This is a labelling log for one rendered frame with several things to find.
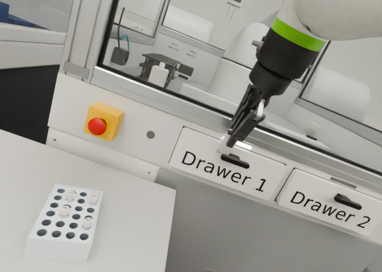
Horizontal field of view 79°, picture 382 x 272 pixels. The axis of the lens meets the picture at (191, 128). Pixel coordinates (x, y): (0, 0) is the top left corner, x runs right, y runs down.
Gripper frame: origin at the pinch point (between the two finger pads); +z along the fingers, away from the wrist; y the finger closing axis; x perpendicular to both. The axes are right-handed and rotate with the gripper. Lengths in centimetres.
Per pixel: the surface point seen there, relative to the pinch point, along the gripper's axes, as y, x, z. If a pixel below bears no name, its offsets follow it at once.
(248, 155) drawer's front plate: -1.5, 6.8, 2.6
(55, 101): -1.4, -42.8, 8.1
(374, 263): -62, 182, 110
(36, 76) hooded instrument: -44, -79, 37
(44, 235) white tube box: 29.1, -25.7, 5.1
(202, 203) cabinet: 3.3, 1.8, 20.9
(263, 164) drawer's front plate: -1.2, 11.4, 3.4
